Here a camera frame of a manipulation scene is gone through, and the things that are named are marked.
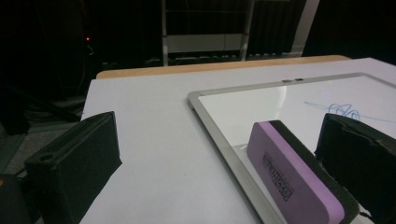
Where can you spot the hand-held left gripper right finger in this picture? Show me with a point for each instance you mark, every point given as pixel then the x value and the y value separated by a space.
pixel 361 155

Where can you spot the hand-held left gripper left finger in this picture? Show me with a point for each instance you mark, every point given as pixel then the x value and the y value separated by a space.
pixel 74 168

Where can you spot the purple whiteboard eraser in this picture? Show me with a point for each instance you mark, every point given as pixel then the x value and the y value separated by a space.
pixel 286 174

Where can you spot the silver framed whiteboard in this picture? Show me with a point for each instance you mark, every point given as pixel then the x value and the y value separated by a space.
pixel 264 105

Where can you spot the large white table sheet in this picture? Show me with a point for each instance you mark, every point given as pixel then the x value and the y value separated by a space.
pixel 149 124

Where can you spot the white metal stand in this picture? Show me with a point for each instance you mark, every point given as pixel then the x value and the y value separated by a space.
pixel 199 43

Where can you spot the white slanted post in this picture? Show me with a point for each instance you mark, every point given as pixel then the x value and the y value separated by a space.
pixel 306 25

